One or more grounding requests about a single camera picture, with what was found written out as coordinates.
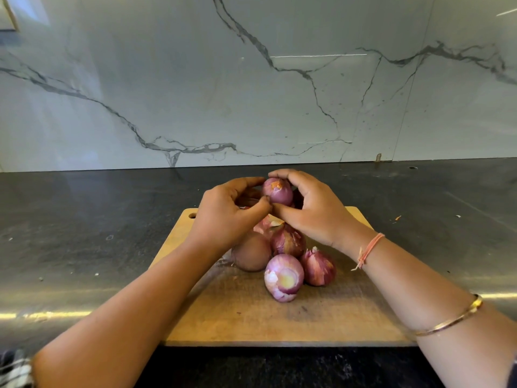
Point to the gold bangle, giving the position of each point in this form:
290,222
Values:
452,321

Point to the person's left forearm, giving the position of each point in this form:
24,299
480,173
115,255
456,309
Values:
121,331

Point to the white wall switch plate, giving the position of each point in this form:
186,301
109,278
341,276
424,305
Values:
6,13

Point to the small red onion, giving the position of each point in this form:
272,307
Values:
279,190

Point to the person's right hand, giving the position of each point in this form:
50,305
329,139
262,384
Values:
327,214

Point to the wooden cutting board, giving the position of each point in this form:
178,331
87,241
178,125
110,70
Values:
226,315

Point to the person's right forearm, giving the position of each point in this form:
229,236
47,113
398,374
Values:
436,311

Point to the pile of onion peels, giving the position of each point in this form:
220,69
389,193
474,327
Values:
265,226

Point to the person's left hand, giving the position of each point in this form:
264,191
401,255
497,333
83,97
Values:
222,218

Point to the brownish red onion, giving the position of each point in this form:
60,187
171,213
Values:
252,252

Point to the red onion with pale patch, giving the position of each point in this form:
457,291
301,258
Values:
283,277

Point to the black white plaid sleeve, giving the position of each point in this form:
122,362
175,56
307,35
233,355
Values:
12,371

